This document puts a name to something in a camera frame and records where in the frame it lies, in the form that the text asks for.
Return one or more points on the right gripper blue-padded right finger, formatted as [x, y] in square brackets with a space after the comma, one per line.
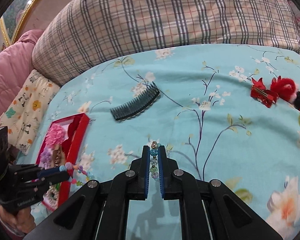
[169, 185]

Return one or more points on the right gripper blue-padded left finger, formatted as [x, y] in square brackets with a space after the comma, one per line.
[140, 184]

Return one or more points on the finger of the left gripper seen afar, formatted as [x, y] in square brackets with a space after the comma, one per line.
[50, 176]

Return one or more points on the beige claw hair clip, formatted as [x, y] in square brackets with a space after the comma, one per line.
[58, 157]

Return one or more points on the pink tulle scrunchie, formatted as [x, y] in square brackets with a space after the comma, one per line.
[55, 135]

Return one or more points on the small purple tulle scrunchie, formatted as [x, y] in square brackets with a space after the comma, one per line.
[45, 158]

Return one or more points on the red velvet bow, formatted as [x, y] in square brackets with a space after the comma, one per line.
[71, 132]

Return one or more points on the red jewelry tray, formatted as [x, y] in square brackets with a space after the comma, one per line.
[59, 193]

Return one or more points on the person's left hand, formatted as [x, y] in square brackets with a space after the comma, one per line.
[23, 221]

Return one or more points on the cartoon print cushion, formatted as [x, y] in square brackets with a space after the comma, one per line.
[25, 113]

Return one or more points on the teal floral bed sheet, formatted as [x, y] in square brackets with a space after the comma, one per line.
[204, 117]

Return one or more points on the black hair comb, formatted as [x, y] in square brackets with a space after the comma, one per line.
[137, 105]

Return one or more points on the pink quilted blanket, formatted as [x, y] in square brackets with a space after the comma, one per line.
[15, 66]

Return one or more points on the red bow hair clip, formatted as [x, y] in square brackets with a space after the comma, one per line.
[260, 93]

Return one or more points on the red furry hair clip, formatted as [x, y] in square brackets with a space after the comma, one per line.
[287, 90]

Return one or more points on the plaid pillow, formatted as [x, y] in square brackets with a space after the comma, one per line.
[86, 33]

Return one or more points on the gold framed picture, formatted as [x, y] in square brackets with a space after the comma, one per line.
[13, 19]

